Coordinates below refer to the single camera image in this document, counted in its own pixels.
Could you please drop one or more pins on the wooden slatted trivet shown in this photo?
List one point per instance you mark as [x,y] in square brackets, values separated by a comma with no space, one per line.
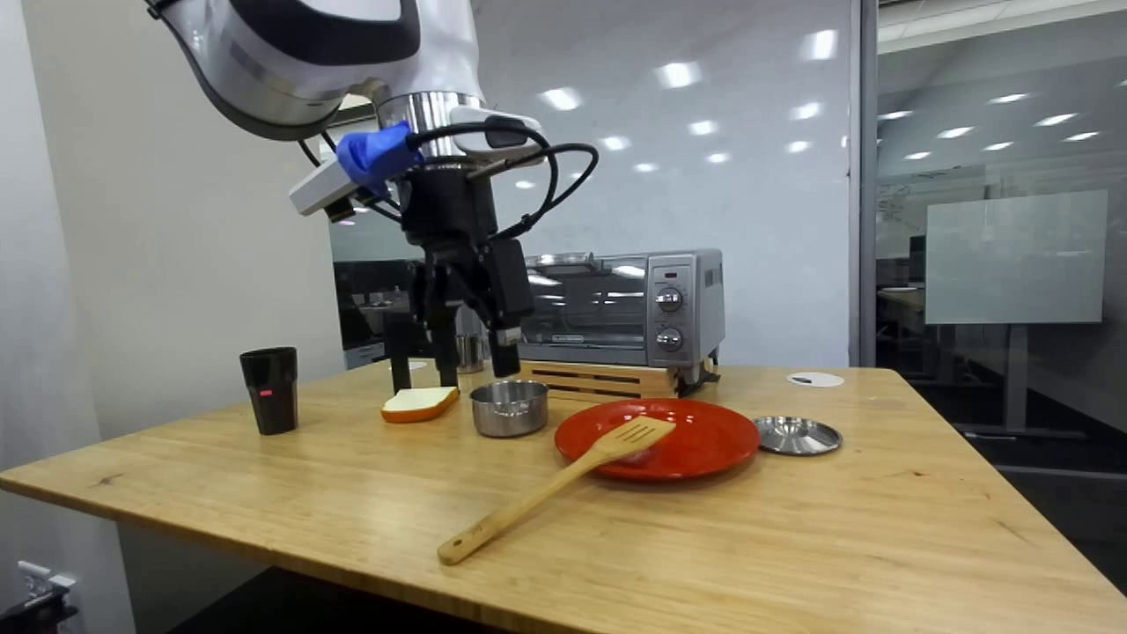
[599,379]

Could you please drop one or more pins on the black plastic tumbler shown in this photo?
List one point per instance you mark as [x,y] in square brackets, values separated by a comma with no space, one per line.
[268,391]

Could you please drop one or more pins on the slice of white bread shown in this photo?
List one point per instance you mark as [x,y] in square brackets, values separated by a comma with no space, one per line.
[417,406]

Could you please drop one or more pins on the wall whiteboard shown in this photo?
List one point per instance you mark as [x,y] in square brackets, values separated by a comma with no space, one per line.
[1016,258]

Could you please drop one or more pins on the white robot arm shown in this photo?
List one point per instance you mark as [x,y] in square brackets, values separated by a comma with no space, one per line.
[294,57]

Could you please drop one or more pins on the wooden spatula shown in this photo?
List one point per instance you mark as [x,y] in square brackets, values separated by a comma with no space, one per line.
[551,490]

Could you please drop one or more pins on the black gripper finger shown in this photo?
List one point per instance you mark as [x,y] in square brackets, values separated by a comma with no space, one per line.
[511,295]
[442,328]

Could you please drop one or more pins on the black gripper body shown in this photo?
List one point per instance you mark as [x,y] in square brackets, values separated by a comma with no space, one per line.
[454,212]

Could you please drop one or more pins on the small steel pot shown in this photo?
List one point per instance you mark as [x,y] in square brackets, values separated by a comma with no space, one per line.
[510,413]

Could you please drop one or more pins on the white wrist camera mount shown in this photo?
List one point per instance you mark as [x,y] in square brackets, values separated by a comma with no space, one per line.
[322,185]

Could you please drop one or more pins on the black clamp stand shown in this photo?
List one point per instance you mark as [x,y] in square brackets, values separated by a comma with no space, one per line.
[37,600]

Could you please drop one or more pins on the red plate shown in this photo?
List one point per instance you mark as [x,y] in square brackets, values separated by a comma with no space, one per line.
[705,444]

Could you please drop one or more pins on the grey partition post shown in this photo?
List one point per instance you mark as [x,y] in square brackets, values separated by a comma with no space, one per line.
[866,179]

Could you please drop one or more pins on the silver toaster oven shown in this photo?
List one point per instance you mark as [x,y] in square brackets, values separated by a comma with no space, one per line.
[622,307]

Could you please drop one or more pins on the small steel lid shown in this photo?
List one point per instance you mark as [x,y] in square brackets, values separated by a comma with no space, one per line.
[799,434]

